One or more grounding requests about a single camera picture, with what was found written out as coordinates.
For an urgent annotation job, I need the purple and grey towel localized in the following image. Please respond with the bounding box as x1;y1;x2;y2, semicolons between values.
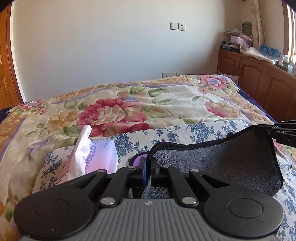
129;125;283;196

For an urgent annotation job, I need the dark blue bed sheet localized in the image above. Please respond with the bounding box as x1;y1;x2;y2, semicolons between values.
235;84;277;123

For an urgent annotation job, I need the blue floral white cloth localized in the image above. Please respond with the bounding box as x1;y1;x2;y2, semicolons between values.
33;120;295;240

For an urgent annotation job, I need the wooden sideboard cabinet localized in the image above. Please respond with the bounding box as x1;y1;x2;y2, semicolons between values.
217;49;295;121

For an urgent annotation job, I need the pink white tissue pack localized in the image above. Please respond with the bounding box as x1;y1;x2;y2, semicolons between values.
57;125;118;184

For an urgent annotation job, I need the white paper box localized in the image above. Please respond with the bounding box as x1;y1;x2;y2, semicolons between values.
217;70;239;84

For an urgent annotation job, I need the patterned beige curtain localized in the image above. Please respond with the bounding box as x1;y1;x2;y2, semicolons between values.
249;0;265;49

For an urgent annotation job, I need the clutter pile on cabinet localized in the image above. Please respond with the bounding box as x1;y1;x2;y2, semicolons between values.
220;22;295;74

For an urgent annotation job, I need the floral beige bed blanket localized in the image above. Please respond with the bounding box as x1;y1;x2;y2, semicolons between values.
1;75;285;240

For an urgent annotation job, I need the wooden door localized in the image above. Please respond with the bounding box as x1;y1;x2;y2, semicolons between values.
0;4;23;109

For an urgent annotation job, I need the white wall outlet strip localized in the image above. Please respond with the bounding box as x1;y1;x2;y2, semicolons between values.
161;73;184;78

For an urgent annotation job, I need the white wall switch socket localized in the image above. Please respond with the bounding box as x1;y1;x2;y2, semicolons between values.
170;22;186;31

